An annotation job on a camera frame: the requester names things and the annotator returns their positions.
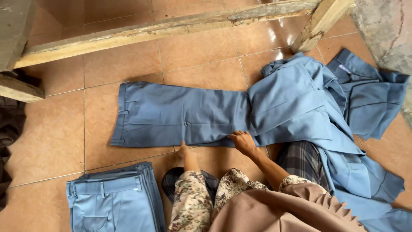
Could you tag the dark plaid sarong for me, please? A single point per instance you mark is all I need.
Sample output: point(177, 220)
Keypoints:
point(301, 161)

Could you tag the floral long-sleeved garment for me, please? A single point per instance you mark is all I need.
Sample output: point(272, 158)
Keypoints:
point(191, 203)

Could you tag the heap of blue trousers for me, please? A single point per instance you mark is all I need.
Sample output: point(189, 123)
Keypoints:
point(299, 100)

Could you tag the pale wooden table leg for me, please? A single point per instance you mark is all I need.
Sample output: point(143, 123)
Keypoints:
point(318, 24)

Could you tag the short wooden plank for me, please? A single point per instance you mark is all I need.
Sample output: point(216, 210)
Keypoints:
point(19, 90)

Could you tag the brown headscarf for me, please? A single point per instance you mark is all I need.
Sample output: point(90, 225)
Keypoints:
point(283, 212)

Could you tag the person's right fingers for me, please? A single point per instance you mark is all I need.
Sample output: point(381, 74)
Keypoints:
point(237, 134)

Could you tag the person's left fingers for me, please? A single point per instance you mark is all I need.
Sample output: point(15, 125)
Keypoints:
point(182, 145)

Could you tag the person's right hand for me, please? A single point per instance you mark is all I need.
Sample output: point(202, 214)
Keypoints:
point(245, 143)

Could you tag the stack of folded blue trousers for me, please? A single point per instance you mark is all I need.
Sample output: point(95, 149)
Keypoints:
point(112, 203)

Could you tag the grey wooden post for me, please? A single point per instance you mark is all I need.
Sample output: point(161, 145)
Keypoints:
point(14, 32)

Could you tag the person's left hand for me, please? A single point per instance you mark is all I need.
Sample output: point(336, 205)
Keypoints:
point(182, 153)

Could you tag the crumpled blue trousers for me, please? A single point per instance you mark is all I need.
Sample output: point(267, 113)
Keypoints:
point(373, 100)

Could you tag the long wooden crossbeam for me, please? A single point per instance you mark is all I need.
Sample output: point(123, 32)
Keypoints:
point(154, 32)

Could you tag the dark brown cloth pile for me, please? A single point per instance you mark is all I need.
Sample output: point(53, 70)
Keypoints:
point(9, 129)

